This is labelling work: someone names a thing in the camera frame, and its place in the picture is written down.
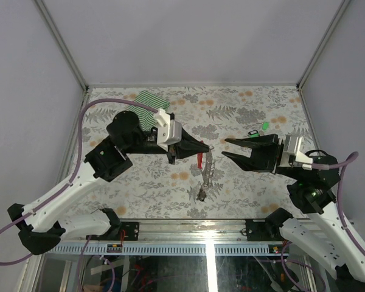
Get red handled carabiner keyring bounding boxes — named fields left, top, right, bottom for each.
left=197, top=153, right=203, bottom=170

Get aluminium front rail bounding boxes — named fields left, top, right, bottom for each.
left=33, top=218, right=323, bottom=244

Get blue slotted cable duct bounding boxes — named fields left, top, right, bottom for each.
left=50, top=243, right=273, bottom=256

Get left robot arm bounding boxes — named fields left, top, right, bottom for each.
left=7, top=110, right=210, bottom=255

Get green white striped cloth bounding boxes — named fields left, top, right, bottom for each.
left=127, top=90, right=171, bottom=130

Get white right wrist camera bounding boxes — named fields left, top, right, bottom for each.
left=279, top=135, right=313, bottom=170

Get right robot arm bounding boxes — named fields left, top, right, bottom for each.
left=223, top=134, right=365, bottom=291

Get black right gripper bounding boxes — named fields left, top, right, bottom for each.
left=221, top=131, right=304, bottom=180

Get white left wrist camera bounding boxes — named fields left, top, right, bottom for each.
left=153, top=109, right=183, bottom=151

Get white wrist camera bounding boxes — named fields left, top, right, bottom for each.
left=279, top=135, right=313, bottom=170
left=153, top=109, right=183, bottom=151

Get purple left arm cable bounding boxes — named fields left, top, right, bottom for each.
left=0, top=97, right=159, bottom=292

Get green key tag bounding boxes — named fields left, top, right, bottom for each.
left=262, top=122, right=269, bottom=131

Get silver keys bunch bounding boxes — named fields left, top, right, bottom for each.
left=196, top=147, right=215, bottom=202

